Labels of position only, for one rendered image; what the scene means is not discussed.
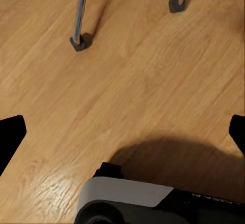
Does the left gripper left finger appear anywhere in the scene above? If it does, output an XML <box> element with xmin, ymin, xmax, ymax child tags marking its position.
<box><xmin>0</xmin><ymin>115</ymin><xmax>27</xmax><ymax>176</ymax></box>

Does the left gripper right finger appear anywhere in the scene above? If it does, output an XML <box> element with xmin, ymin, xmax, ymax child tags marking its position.
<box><xmin>229</xmin><ymin>115</ymin><xmax>245</xmax><ymax>156</ymax></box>

